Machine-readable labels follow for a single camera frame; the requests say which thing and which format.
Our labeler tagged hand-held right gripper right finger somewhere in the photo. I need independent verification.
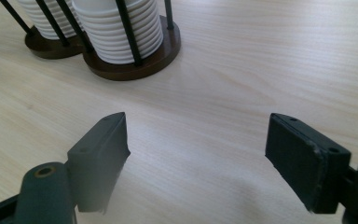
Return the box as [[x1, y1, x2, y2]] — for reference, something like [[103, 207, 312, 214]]
[[264, 112, 352, 215]]

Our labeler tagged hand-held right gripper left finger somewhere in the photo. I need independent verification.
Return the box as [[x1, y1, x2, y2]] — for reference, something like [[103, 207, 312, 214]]
[[66, 111, 131, 215]]

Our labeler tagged dark round plate rack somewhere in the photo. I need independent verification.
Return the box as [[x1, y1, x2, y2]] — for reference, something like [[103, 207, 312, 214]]
[[0, 0, 182, 82]]

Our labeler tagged stack of white paper cups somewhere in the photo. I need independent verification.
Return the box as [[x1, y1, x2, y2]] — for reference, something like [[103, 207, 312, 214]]
[[17, 0, 82, 41], [71, 0, 165, 65]]

